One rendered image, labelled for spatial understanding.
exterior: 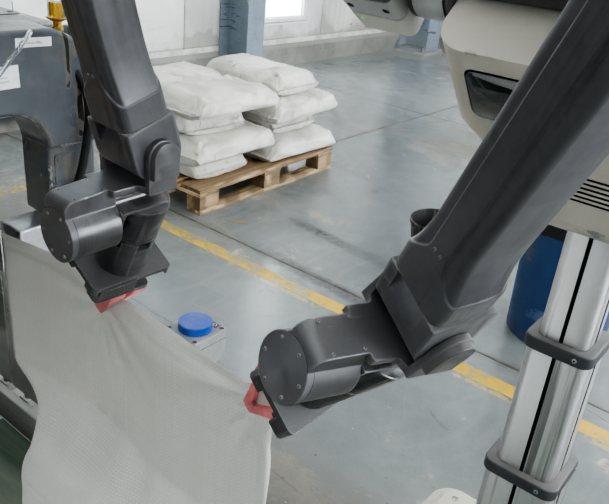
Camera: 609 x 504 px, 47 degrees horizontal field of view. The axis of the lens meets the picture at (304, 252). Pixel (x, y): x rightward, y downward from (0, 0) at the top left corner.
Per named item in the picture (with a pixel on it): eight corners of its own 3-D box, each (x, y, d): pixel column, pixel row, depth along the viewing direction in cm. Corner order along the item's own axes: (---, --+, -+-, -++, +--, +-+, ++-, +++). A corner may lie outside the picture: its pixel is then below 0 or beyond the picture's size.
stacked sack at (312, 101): (342, 113, 448) (345, 90, 442) (271, 131, 399) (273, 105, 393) (289, 98, 472) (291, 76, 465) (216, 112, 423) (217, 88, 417)
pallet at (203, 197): (330, 167, 463) (332, 146, 457) (200, 216, 374) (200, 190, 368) (236, 137, 505) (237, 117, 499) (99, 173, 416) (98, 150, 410)
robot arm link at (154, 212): (183, 200, 74) (152, 163, 76) (129, 217, 70) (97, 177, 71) (165, 242, 79) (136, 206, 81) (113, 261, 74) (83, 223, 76)
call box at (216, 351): (226, 356, 127) (227, 328, 124) (193, 375, 121) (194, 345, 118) (195, 338, 131) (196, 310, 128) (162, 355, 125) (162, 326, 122)
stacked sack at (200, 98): (284, 109, 398) (286, 83, 392) (198, 128, 350) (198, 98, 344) (230, 92, 421) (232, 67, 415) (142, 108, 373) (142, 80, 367)
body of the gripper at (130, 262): (62, 258, 80) (75, 214, 75) (138, 236, 87) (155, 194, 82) (91, 301, 77) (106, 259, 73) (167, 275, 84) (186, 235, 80)
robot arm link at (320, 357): (486, 345, 53) (432, 252, 57) (384, 362, 45) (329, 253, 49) (388, 416, 60) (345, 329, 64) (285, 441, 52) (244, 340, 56)
